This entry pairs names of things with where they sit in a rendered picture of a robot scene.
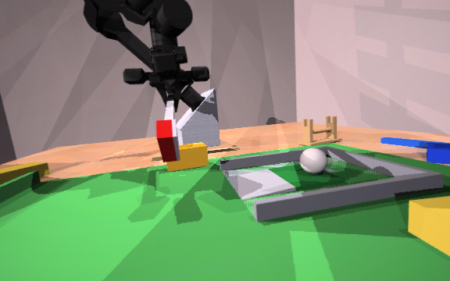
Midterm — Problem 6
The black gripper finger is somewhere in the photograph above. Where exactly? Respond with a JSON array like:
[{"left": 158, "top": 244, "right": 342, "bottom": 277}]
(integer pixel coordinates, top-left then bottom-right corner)
[
  {"left": 149, "top": 82, "right": 168, "bottom": 106},
  {"left": 174, "top": 81, "right": 188, "bottom": 112}
]

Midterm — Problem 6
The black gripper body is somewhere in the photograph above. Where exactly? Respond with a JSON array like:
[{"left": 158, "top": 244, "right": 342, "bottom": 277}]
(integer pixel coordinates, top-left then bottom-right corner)
[{"left": 123, "top": 41, "right": 209, "bottom": 84}]

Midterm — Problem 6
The white golf ball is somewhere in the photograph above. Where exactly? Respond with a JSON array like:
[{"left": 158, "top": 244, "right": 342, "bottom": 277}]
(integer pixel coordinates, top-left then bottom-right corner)
[{"left": 299, "top": 148, "right": 327, "bottom": 173}]

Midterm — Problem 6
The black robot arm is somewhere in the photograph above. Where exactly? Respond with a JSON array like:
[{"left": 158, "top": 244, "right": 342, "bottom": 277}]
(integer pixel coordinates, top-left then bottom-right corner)
[{"left": 84, "top": 0, "right": 205, "bottom": 112}]

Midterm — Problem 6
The red and black putter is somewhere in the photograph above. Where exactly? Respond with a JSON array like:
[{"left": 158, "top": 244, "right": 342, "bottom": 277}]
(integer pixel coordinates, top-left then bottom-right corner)
[{"left": 157, "top": 94, "right": 180, "bottom": 162}]

